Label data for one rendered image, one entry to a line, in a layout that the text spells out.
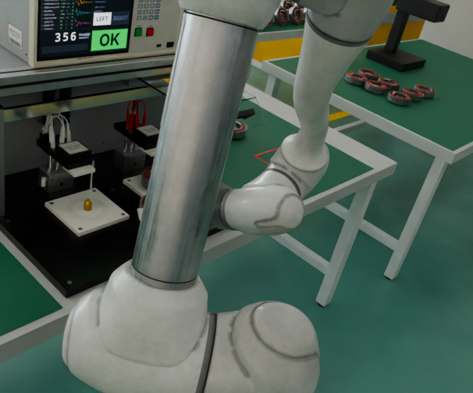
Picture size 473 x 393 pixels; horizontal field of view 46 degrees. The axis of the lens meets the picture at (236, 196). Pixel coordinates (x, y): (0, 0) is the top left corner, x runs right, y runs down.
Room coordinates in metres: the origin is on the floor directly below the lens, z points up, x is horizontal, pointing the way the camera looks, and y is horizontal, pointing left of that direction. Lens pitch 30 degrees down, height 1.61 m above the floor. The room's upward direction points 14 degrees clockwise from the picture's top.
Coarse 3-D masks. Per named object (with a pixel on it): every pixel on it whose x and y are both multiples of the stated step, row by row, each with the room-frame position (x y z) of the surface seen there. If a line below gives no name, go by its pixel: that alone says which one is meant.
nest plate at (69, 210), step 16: (80, 192) 1.23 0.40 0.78; (96, 192) 1.25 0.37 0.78; (48, 208) 1.14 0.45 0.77; (64, 208) 1.14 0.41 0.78; (80, 208) 1.16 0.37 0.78; (96, 208) 1.17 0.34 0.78; (112, 208) 1.19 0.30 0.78; (80, 224) 1.09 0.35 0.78; (96, 224) 1.11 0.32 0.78; (112, 224) 1.14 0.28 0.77
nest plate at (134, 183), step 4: (136, 176) 1.37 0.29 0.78; (140, 176) 1.38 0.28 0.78; (124, 180) 1.34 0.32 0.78; (128, 180) 1.34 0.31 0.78; (132, 180) 1.35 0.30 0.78; (136, 180) 1.35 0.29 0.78; (140, 180) 1.36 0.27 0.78; (128, 184) 1.33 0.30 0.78; (132, 184) 1.33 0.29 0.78; (136, 184) 1.33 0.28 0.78; (140, 184) 1.34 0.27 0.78; (132, 188) 1.32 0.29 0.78; (136, 188) 1.31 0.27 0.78; (140, 188) 1.32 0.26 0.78; (144, 188) 1.32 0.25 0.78; (136, 192) 1.31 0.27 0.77; (140, 192) 1.30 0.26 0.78; (144, 192) 1.30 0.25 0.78
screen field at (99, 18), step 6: (96, 12) 1.30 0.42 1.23; (102, 12) 1.31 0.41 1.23; (108, 12) 1.33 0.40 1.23; (114, 12) 1.34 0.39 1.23; (120, 12) 1.35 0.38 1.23; (126, 12) 1.37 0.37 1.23; (96, 18) 1.30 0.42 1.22; (102, 18) 1.31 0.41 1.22; (108, 18) 1.33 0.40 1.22; (114, 18) 1.34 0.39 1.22; (120, 18) 1.36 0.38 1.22; (126, 18) 1.37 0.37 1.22; (96, 24) 1.30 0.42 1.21; (102, 24) 1.31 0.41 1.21; (108, 24) 1.33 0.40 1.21
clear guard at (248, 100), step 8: (144, 80) 1.39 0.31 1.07; (152, 80) 1.40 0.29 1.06; (160, 80) 1.41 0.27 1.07; (160, 88) 1.36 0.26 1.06; (248, 96) 1.46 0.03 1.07; (240, 104) 1.41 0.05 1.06; (248, 104) 1.43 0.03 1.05; (256, 104) 1.45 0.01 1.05; (256, 112) 1.43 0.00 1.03; (240, 120) 1.37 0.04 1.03; (248, 120) 1.39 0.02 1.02; (256, 120) 1.41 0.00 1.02; (264, 120) 1.43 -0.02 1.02; (240, 128) 1.35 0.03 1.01; (248, 128) 1.37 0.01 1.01
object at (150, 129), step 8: (120, 128) 1.42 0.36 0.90; (128, 128) 1.42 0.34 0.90; (136, 128) 1.40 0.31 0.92; (144, 128) 1.41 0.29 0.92; (152, 128) 1.42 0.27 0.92; (128, 136) 1.40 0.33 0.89; (136, 136) 1.39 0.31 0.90; (144, 136) 1.37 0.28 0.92; (152, 136) 1.37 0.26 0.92; (136, 144) 1.46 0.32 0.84; (144, 144) 1.36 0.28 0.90; (152, 144) 1.37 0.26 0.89; (152, 152) 1.35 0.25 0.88
